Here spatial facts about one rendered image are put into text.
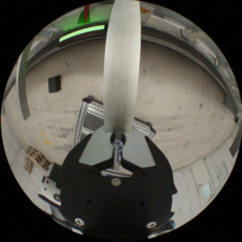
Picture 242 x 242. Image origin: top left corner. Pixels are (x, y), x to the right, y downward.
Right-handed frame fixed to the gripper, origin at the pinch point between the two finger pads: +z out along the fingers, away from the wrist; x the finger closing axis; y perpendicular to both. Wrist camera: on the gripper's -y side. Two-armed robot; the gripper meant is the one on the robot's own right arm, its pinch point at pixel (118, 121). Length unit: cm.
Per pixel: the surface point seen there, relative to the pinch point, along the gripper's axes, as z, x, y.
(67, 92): 83, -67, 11
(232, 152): -12.2, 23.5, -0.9
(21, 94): -2.0, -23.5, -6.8
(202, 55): 12.6, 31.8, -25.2
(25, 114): -1.7, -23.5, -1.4
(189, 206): -76, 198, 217
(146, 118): 83, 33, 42
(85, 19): 8.0, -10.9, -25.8
